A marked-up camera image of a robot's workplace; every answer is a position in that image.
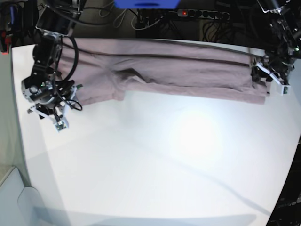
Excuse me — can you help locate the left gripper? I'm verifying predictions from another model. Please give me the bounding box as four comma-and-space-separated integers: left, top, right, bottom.
250, 56, 294, 89

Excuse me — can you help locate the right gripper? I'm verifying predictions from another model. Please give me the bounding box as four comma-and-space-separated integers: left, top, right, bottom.
37, 95, 73, 118

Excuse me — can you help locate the pink t-shirt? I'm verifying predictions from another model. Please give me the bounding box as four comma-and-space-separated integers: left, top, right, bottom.
72, 38, 269, 105

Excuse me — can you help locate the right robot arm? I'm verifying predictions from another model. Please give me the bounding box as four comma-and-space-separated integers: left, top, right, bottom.
21, 0, 110, 123

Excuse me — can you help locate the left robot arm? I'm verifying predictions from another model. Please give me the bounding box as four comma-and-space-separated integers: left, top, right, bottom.
252, 0, 301, 95

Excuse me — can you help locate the black power strip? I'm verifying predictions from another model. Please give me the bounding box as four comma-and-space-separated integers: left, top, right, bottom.
177, 9, 230, 21

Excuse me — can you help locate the red black clamp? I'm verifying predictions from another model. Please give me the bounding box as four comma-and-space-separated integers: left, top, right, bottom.
0, 22, 12, 55

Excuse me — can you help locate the blue box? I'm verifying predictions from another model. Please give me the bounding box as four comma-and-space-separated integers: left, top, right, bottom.
114, 0, 180, 9

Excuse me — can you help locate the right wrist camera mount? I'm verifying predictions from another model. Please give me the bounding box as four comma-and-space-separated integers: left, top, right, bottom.
27, 84, 83, 132

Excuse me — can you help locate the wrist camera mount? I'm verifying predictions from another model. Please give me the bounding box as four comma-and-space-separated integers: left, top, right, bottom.
27, 84, 83, 132
253, 55, 292, 96

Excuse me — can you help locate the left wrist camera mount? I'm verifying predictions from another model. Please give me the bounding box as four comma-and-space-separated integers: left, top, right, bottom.
253, 55, 292, 96

